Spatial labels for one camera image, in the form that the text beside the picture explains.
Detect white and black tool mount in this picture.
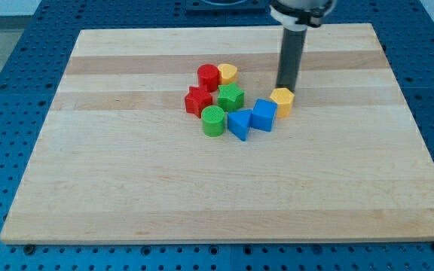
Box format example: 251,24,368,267
270,0,337,31

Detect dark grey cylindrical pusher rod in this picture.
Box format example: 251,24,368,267
276,25,307,93

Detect yellow hexagon block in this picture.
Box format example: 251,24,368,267
270,87,295,118

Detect yellow heart block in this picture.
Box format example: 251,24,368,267
217,63,238,85

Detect blue cube block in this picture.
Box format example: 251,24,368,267
250,99,277,132

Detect green star block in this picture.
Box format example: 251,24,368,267
218,83,244,112

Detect red cylinder block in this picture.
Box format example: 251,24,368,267
197,64,220,93

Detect blue triangle block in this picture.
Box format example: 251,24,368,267
228,109,252,142

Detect green cylinder block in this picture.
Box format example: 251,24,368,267
201,105,225,137

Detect red star block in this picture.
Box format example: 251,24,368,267
184,86,213,118

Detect wooden board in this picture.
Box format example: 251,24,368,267
0,23,434,245

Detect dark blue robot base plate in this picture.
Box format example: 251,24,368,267
182,0,270,14

